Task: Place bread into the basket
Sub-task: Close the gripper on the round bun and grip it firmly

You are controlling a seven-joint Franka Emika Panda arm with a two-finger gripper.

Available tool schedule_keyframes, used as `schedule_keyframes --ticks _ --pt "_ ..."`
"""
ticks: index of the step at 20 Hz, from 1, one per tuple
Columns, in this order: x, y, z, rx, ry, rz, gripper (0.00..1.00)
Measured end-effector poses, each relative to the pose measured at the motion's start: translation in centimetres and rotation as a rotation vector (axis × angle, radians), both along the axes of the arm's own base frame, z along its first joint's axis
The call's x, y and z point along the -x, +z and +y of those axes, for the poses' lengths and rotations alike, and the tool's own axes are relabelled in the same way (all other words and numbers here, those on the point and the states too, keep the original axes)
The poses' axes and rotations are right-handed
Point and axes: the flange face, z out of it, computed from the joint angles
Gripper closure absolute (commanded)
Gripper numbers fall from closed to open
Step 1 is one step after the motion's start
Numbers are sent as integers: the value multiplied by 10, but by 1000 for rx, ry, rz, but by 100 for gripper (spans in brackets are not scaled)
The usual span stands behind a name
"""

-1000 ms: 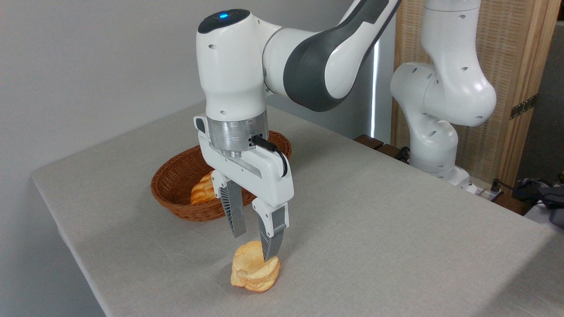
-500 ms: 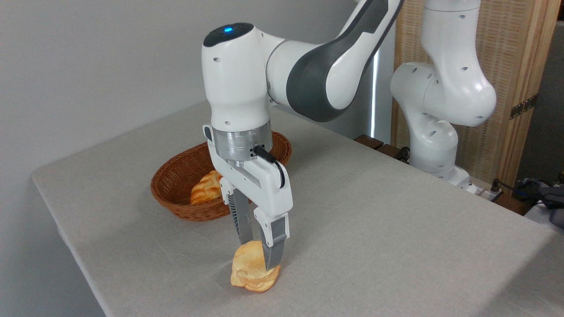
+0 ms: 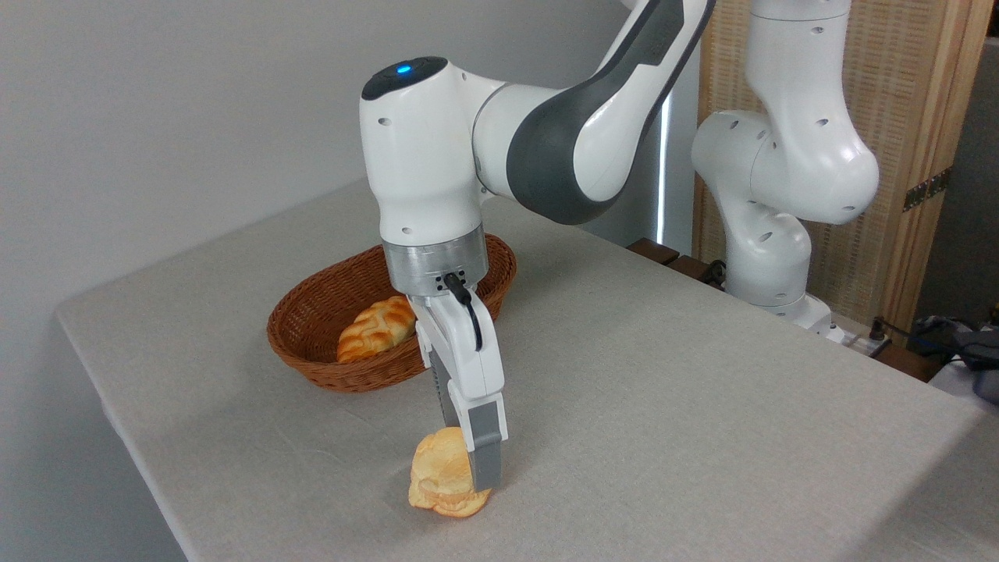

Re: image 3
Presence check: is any round pale bread bun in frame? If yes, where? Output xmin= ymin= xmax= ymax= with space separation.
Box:
xmin=408 ymin=427 xmax=494 ymax=518

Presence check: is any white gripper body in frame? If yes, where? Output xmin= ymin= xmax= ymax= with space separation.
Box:
xmin=407 ymin=293 xmax=507 ymax=407

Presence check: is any grey tablecloth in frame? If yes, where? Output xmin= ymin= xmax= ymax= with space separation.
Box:
xmin=56 ymin=173 xmax=999 ymax=562

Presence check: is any braided golden bread loaf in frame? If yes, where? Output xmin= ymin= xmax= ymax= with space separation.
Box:
xmin=337 ymin=295 xmax=417 ymax=364

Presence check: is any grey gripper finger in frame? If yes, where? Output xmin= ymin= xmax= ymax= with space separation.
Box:
xmin=428 ymin=365 xmax=470 ymax=451
xmin=459 ymin=393 xmax=509 ymax=492

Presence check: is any dark bag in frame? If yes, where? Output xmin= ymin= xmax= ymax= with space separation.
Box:
xmin=909 ymin=312 xmax=999 ymax=404

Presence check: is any brown wicker basket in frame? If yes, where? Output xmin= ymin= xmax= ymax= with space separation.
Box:
xmin=267 ymin=233 xmax=517 ymax=393

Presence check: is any dark metal screen hinge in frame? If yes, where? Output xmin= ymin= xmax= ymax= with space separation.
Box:
xmin=903 ymin=168 xmax=953 ymax=213

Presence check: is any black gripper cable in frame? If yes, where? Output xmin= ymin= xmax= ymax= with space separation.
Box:
xmin=443 ymin=273 xmax=485 ymax=352

